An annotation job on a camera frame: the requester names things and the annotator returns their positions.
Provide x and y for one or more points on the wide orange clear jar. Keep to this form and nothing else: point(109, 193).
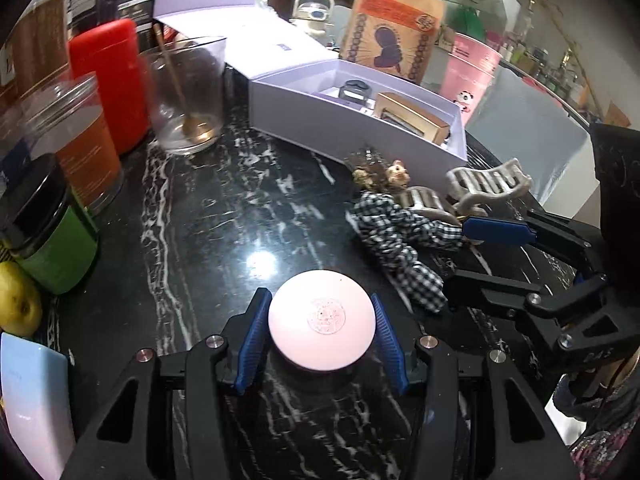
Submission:
point(85, 155)

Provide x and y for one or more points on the pastel blue pink box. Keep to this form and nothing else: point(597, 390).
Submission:
point(32, 400)

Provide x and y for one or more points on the brown spice jar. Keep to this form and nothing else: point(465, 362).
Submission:
point(35, 45)

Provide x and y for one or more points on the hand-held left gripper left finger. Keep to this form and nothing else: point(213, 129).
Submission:
point(252, 345)

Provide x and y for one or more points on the white bear water bottle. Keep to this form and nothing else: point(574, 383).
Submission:
point(312, 15)

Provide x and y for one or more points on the gold rectangular box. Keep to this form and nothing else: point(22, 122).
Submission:
point(410, 112)

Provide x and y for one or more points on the green jar black lid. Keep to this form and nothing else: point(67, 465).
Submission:
point(55, 245)

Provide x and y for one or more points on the yellow pear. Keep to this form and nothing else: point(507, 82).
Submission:
point(17, 300)

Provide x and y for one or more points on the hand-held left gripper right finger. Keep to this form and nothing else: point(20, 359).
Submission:
point(387, 345)

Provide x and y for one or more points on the row of cosmetic bottles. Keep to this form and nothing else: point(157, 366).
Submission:
point(550, 70)

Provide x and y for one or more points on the lavender gift box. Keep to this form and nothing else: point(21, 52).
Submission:
point(300, 120)

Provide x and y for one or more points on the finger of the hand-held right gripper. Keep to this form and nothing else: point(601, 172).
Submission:
point(500, 292)
point(495, 230)

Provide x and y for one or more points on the green tote bag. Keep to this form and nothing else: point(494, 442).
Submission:
point(470, 25)

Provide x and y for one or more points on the clear glass cup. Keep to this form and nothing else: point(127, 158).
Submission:
point(185, 90)

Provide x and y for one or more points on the black square container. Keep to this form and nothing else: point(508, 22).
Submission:
point(356, 91)

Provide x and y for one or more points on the red canister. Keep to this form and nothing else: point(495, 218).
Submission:
point(110, 75)

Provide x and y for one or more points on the gold spoon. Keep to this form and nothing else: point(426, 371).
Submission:
point(175, 80)

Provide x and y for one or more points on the brown paper bag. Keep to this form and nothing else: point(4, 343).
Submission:
point(390, 30)

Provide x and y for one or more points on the pink round compact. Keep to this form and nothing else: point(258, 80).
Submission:
point(320, 320)

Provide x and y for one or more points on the person's right forearm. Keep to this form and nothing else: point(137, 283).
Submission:
point(600, 425)

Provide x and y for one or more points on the black white checkered scrunchie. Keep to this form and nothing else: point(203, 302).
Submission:
point(395, 230)

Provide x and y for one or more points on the small beige hair claw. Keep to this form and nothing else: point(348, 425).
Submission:
point(425, 200)

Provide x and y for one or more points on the pink panda paper cup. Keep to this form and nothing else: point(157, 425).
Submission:
point(467, 92)

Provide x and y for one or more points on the large beige hair claw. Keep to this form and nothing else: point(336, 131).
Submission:
point(490, 180)

